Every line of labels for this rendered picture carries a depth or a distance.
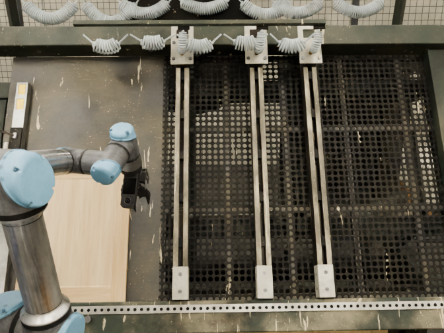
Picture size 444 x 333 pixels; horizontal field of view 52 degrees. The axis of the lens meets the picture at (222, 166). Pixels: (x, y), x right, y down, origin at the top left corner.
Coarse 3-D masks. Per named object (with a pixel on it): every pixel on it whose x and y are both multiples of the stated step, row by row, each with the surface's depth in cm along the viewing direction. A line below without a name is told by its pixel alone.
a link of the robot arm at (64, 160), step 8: (40, 152) 121; (48, 152) 124; (56, 152) 127; (64, 152) 130; (72, 152) 133; (80, 152) 134; (48, 160) 122; (56, 160) 125; (64, 160) 128; (72, 160) 131; (80, 160) 132; (56, 168) 125; (64, 168) 128; (72, 168) 132; (80, 168) 133
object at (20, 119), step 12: (24, 84) 205; (24, 96) 204; (24, 108) 202; (24, 120) 201; (24, 132) 201; (24, 144) 201; (0, 228) 187; (0, 240) 185; (0, 252) 184; (0, 264) 183; (0, 276) 181; (0, 288) 180
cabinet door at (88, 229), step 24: (72, 192) 194; (96, 192) 194; (120, 192) 194; (48, 216) 191; (72, 216) 191; (96, 216) 191; (120, 216) 191; (72, 240) 188; (96, 240) 188; (120, 240) 188; (72, 264) 185; (96, 264) 186; (120, 264) 185; (72, 288) 182; (96, 288) 183; (120, 288) 183
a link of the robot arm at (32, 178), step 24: (0, 168) 90; (24, 168) 91; (48, 168) 97; (0, 192) 91; (24, 192) 91; (48, 192) 97; (0, 216) 94; (24, 216) 95; (24, 240) 98; (48, 240) 104; (24, 264) 100; (48, 264) 103; (24, 288) 103; (48, 288) 105; (24, 312) 107; (48, 312) 106; (72, 312) 112
